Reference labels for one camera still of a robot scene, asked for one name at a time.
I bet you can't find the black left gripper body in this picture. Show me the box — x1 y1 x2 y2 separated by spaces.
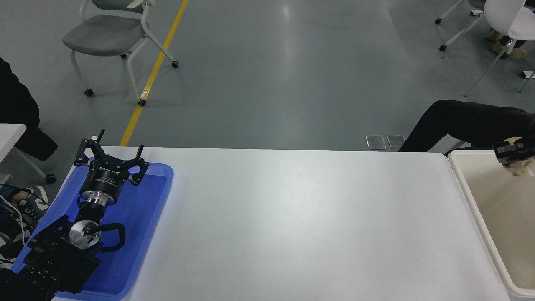
79 159 129 198

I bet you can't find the tan paper ball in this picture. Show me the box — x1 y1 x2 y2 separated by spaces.
504 137 535 176

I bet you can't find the person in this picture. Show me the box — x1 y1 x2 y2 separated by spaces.
399 100 535 152
0 56 58 161
485 27 530 59

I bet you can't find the blue plastic tray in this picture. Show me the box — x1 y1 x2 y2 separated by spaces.
10 158 174 301

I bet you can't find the large pale bin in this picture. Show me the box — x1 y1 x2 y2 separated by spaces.
448 150 535 301

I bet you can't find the person's foot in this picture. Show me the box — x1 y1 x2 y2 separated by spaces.
13 186 50 224
0 217 35 258

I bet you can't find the grey wheeled chair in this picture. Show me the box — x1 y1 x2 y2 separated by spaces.
63 0 180 106

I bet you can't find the white wheeled chair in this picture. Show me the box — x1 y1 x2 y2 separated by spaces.
435 0 535 97

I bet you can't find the thin white cable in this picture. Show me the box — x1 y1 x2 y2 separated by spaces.
0 194 24 239

